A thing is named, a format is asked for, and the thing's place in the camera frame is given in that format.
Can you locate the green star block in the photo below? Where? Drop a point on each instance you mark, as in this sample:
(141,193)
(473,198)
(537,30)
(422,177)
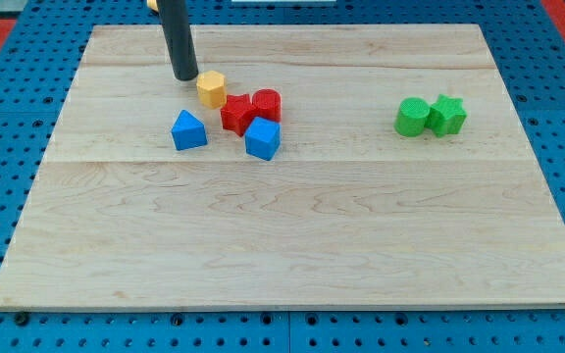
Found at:
(446,116)

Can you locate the red cylinder block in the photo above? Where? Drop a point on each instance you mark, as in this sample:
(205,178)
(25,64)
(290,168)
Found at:
(268,104)

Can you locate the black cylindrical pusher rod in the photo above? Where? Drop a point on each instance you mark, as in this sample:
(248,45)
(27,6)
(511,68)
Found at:
(176,27)

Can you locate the blue triangle block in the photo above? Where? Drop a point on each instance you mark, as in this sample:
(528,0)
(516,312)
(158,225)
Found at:
(188,132)

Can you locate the light wooden board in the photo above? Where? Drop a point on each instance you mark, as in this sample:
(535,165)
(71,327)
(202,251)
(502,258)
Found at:
(348,215)

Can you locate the red star block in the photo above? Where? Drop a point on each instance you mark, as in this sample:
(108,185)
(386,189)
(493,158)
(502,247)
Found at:
(238,113)

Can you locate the yellow block at top edge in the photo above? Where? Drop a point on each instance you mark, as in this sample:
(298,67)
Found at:
(152,5)

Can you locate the yellow hexagon block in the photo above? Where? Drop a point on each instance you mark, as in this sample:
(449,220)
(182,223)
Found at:
(211,88)

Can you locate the green cylinder block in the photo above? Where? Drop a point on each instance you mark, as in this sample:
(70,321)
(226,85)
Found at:
(411,116)

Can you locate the blue cube block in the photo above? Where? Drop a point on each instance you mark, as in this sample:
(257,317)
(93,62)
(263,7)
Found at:
(262,138)

